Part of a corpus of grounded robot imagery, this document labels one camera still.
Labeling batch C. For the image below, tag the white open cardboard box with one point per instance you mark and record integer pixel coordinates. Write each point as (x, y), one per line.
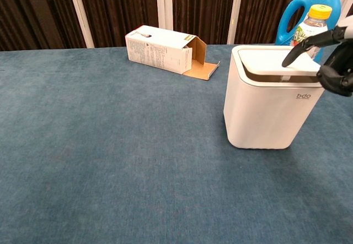
(154, 51)

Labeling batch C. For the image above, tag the white square plastic container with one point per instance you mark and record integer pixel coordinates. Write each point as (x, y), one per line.
(262, 111)

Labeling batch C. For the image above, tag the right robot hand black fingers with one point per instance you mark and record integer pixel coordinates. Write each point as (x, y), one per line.
(337, 70)

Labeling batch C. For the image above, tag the blue table cloth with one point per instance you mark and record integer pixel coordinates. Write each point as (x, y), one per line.
(110, 145)

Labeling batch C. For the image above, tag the black curtain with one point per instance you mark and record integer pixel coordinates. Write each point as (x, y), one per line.
(124, 4)

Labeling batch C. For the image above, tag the drink bottle yellow cap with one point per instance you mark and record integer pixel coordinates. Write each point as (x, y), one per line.
(314, 25)

